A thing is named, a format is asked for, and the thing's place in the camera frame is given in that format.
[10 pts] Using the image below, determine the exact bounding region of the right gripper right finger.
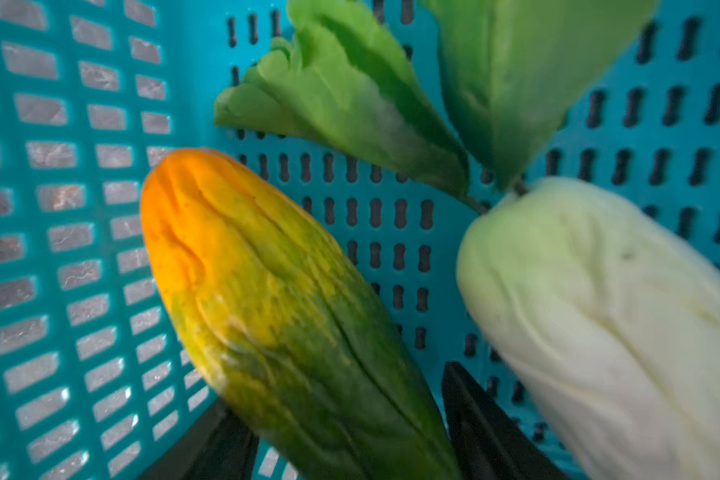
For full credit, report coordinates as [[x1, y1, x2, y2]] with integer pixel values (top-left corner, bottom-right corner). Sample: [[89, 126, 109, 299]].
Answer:
[[441, 362, 568, 480]]

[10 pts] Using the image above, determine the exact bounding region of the white toy daikon radish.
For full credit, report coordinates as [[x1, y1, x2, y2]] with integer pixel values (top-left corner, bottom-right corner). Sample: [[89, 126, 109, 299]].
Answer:
[[214, 1, 720, 479]]

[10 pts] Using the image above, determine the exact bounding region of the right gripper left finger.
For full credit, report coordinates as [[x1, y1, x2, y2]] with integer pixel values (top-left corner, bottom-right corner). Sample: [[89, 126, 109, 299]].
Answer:
[[140, 399, 259, 480]]

